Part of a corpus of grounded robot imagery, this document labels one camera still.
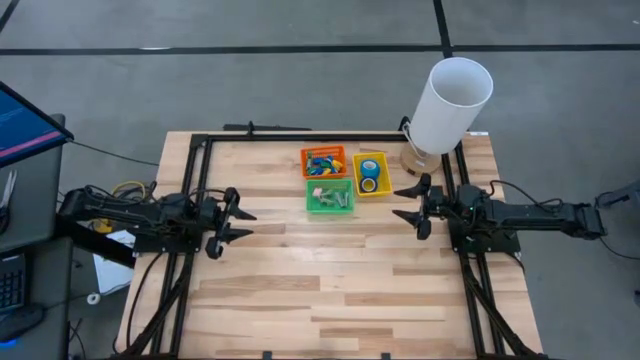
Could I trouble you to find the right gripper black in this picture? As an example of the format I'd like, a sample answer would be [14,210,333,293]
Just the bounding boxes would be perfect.
[392,173,446,241]

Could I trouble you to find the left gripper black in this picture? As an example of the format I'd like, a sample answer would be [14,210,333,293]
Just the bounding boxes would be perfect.
[199,188,258,260]

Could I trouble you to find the light blue tape roll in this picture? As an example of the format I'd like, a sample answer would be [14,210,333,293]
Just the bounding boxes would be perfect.
[359,159,382,180]

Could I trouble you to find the yellow plastic basket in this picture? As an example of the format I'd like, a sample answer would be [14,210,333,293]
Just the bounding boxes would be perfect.
[351,151,394,198]

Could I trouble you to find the green plastic basket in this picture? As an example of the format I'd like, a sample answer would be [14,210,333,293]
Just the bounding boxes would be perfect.
[305,178,356,216]

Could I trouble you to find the white shade wooden base lamp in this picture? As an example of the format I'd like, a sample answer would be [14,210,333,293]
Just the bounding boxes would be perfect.
[398,56,495,178]

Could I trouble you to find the orange plastic basket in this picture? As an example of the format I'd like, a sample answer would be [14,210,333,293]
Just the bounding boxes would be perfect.
[300,144,348,180]

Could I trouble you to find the white box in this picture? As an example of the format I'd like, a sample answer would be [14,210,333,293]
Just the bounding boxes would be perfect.
[92,228,136,296]

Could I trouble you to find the black desk bar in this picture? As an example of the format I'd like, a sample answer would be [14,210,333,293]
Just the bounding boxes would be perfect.
[52,213,137,269]

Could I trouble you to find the dark grey desk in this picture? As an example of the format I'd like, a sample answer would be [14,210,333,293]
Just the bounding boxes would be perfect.
[0,237,76,360]

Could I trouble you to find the dark grey floor object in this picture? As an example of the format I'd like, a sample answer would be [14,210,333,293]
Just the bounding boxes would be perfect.
[594,179,640,211]

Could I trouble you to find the scissors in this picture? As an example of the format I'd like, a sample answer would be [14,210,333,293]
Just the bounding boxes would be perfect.
[0,168,19,211]

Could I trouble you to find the backlit keyboard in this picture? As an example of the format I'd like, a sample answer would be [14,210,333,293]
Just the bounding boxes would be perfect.
[0,253,27,314]

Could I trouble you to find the black computer mouse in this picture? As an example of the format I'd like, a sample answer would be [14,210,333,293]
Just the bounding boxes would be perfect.
[0,303,46,344]

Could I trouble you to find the computer monitor blue screen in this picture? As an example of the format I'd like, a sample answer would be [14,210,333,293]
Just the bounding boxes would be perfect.
[0,81,75,169]

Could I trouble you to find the clear lamp cable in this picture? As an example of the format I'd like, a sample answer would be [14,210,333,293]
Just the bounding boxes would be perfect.
[401,119,419,151]

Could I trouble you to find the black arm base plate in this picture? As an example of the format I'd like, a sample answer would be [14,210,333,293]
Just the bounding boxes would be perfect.
[447,214,522,255]
[132,227,206,255]

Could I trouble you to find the yellow cable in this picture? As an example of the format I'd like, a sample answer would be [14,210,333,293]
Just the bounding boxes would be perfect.
[94,180,147,235]

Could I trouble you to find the black monitor cable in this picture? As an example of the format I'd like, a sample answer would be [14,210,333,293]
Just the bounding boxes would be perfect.
[67,139,160,169]

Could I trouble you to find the black floor cable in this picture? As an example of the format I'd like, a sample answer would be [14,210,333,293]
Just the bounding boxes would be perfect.
[592,192,640,262]
[124,252,166,351]

